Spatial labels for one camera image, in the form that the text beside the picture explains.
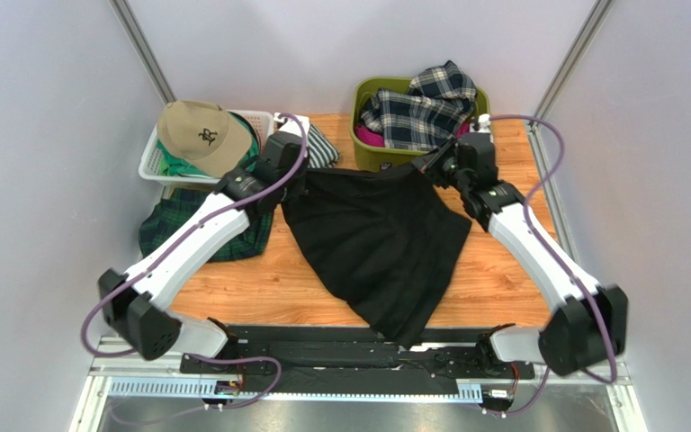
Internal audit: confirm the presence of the grey white plaid skirt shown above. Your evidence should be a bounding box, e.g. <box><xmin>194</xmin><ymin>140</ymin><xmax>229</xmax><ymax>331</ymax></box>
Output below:
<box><xmin>357</xmin><ymin>60</ymin><xmax>479</xmax><ymax>152</ymax></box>

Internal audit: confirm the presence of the black garment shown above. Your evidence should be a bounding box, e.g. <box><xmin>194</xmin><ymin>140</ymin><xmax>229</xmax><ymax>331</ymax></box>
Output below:
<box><xmin>282</xmin><ymin>165</ymin><xmax>471</xmax><ymax>348</ymax></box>

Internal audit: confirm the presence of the green plaid skirt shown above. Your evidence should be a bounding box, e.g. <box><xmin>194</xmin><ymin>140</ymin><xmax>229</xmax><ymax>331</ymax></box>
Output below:
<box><xmin>138</xmin><ymin>186</ymin><xmax>274</xmax><ymax>263</ymax></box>

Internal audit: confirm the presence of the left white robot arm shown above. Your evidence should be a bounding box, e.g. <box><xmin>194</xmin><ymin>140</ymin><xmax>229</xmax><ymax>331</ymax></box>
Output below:
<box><xmin>92</xmin><ymin>131</ymin><xmax>308</xmax><ymax>360</ymax></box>

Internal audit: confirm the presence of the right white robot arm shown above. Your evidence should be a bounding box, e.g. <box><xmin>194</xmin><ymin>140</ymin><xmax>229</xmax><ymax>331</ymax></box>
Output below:
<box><xmin>411</xmin><ymin>132</ymin><xmax>629</xmax><ymax>376</ymax></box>

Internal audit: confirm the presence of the striped folded cloth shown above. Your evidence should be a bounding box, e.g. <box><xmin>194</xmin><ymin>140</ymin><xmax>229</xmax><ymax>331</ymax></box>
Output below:
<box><xmin>307</xmin><ymin>124</ymin><xmax>340</xmax><ymax>169</ymax></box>

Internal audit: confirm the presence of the pink garment in tub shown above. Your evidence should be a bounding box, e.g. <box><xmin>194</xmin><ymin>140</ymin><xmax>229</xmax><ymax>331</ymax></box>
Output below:
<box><xmin>354</xmin><ymin>123</ymin><xmax>470</xmax><ymax>148</ymax></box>

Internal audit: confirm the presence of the beige baseball cap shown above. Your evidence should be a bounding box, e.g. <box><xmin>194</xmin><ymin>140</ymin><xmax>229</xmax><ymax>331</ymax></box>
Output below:
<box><xmin>157</xmin><ymin>100</ymin><xmax>256</xmax><ymax>178</ymax></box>

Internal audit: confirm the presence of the green garment in basket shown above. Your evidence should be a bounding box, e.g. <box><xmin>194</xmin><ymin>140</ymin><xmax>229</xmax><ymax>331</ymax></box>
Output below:
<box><xmin>157</xmin><ymin>112</ymin><xmax>260</xmax><ymax>178</ymax></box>

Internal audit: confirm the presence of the white plastic basket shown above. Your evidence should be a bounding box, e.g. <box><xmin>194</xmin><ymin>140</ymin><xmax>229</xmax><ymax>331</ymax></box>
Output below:
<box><xmin>138</xmin><ymin>110</ymin><xmax>274</xmax><ymax>188</ymax></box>

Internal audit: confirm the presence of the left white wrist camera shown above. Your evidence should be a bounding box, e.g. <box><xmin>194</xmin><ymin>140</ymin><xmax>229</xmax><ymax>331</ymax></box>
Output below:
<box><xmin>274</xmin><ymin>112</ymin><xmax>310</xmax><ymax>137</ymax></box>

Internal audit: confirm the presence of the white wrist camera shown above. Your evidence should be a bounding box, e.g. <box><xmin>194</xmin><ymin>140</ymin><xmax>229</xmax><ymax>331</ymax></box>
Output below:
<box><xmin>274</xmin><ymin>112</ymin><xmax>310</xmax><ymax>137</ymax></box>
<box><xmin>469</xmin><ymin>113</ymin><xmax>491</xmax><ymax>134</ymax></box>

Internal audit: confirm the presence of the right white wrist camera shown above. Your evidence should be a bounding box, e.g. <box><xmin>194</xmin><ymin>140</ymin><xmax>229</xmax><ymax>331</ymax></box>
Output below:
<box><xmin>469</xmin><ymin>113</ymin><xmax>491</xmax><ymax>134</ymax></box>

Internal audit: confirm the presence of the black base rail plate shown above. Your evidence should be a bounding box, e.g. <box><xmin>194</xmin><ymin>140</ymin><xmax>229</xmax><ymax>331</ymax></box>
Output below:
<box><xmin>165</xmin><ymin>325</ymin><xmax>536</xmax><ymax>397</ymax></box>

